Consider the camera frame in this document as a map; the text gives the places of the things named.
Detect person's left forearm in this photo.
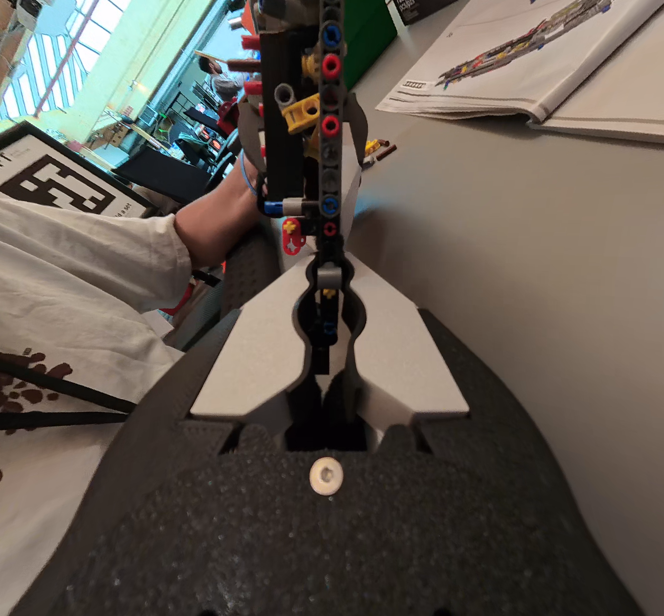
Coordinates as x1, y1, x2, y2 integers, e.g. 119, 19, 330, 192
174, 160, 268, 270

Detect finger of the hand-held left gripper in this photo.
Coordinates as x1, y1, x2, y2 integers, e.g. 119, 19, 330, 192
237, 104, 266, 172
339, 92, 371, 242

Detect multicoloured lego chassis assembly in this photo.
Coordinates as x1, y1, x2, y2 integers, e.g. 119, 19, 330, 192
228, 0, 364, 374

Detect blue wristband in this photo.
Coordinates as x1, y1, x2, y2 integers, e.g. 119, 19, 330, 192
239, 148, 258, 198

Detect green plastic object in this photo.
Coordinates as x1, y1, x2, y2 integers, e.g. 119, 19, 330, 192
342, 0, 399, 90

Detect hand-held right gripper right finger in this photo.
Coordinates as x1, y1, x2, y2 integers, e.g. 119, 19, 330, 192
342, 252, 471, 447

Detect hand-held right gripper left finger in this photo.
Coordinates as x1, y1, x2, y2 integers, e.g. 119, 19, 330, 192
189, 257, 318, 447

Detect black strap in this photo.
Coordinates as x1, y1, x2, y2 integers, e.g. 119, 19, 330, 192
0, 354, 137, 413
0, 411, 129, 431

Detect black perforated panel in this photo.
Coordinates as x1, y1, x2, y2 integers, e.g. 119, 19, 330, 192
174, 235, 281, 352

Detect lego instruction booklet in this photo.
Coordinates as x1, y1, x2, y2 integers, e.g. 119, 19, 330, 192
375, 0, 664, 144

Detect black framed marker sign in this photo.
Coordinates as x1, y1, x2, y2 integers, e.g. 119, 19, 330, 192
0, 121, 154, 218

